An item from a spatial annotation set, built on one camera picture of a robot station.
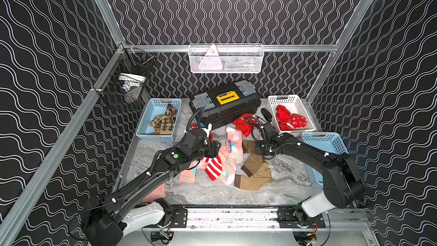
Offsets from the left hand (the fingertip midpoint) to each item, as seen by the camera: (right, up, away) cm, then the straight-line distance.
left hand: (217, 141), depth 75 cm
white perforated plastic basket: (+52, +19, +40) cm, 69 cm away
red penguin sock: (+40, +11, +27) cm, 50 cm away
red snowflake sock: (+47, +8, +26) cm, 54 cm away
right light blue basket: (+62, -3, +23) cm, 66 cm away
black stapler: (+31, +12, +33) cm, 47 cm away
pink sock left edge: (-28, -26, +6) cm, 38 cm away
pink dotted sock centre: (+6, -15, +12) cm, 20 cm away
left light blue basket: (-42, +17, +39) cm, 60 cm away
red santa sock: (+16, +5, +23) cm, 29 cm away
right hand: (+21, -6, +16) cm, 27 cm away
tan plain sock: (+22, -19, +11) cm, 31 cm away
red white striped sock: (-2, -15, +11) cm, 19 cm away
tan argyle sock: (-31, +7, +23) cm, 39 cm away
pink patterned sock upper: (+10, -5, +22) cm, 24 cm away
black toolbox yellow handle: (+3, +17, +20) cm, 27 cm away
